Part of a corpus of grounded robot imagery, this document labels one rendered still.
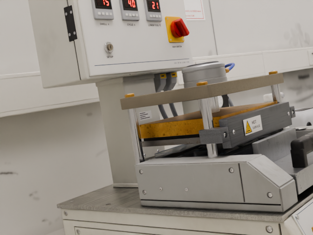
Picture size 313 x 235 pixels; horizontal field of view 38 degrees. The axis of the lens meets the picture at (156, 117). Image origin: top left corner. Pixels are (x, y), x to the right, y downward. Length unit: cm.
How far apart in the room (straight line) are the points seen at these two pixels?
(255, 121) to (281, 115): 11
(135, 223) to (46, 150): 50
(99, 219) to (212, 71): 33
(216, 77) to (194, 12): 89
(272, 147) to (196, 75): 18
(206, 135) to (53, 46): 34
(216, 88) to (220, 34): 108
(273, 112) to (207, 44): 91
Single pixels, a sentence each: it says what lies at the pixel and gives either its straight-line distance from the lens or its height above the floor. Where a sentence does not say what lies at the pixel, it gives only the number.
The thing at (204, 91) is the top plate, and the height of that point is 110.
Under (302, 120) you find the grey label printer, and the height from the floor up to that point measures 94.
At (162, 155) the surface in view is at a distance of 79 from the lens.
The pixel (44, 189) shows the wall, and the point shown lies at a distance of 121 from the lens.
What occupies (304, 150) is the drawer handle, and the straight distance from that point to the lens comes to 69.
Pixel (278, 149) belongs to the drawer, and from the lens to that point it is 77.
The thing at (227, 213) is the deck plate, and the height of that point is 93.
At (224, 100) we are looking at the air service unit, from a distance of 110.
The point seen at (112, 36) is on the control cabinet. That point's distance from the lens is 85.
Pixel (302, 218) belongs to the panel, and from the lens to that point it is 65.
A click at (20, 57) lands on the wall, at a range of 120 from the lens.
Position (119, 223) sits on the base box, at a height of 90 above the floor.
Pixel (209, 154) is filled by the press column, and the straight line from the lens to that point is 69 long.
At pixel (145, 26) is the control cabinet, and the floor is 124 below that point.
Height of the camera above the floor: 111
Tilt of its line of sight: 3 degrees down
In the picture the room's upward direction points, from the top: 9 degrees counter-clockwise
